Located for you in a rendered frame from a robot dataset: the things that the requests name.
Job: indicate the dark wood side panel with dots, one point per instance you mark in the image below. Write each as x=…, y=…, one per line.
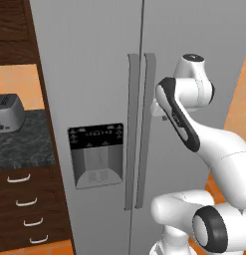
x=49, y=109

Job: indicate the dark wood drawer front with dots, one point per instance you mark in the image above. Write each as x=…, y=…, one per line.
x=53, y=220
x=41, y=181
x=48, y=201
x=56, y=238

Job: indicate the dark wood wall cupboard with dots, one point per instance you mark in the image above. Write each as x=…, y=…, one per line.
x=13, y=30

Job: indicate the silver toaster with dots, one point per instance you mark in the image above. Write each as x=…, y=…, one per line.
x=8, y=114

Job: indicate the plain grey fridge door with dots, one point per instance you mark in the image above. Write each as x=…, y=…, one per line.
x=194, y=30

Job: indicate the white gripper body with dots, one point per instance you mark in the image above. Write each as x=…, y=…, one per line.
x=157, y=109

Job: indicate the grey fridge door with dispenser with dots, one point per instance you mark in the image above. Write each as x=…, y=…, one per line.
x=91, y=83

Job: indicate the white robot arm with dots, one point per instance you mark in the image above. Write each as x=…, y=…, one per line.
x=224, y=156

